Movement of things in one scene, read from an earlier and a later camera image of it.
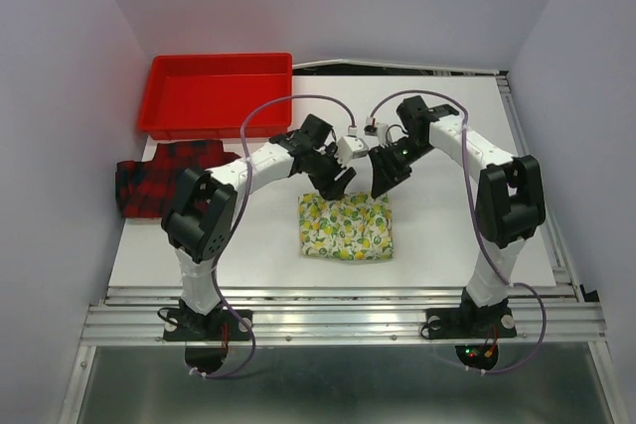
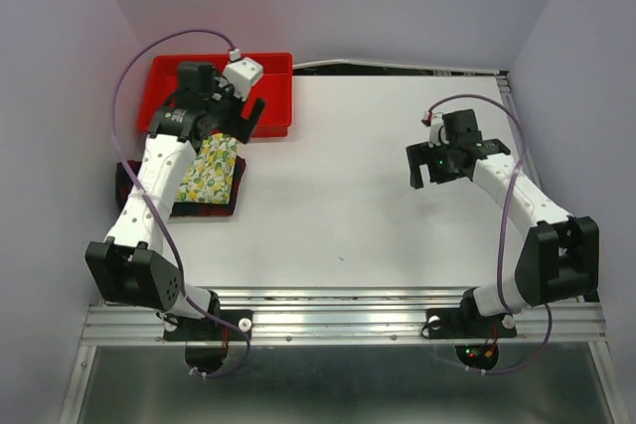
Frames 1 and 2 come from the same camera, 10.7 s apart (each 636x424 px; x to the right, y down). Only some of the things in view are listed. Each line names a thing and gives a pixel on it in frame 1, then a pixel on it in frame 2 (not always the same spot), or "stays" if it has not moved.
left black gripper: (328, 188) to (236, 125)
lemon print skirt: (357, 226) to (211, 175)
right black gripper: (385, 173) to (420, 154)
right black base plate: (470, 321) stays
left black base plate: (186, 324) stays
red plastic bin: (206, 95) stays
